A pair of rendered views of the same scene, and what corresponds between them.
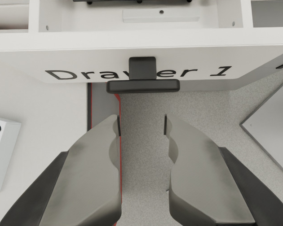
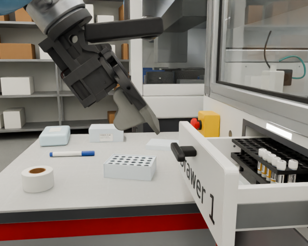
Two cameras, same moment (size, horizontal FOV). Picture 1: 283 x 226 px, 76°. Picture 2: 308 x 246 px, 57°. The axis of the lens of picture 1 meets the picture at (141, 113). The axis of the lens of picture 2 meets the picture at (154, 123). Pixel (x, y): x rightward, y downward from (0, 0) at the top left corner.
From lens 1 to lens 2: 0.46 m
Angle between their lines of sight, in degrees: 78
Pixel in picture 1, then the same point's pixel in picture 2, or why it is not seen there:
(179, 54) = (200, 154)
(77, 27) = not seen: hidden behind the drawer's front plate
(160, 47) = (198, 141)
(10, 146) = (134, 175)
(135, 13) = (241, 178)
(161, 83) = (179, 151)
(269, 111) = not seen: outside the picture
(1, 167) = (121, 173)
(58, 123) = (152, 192)
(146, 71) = (186, 148)
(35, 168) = (118, 186)
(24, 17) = not seen: hidden behind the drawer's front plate
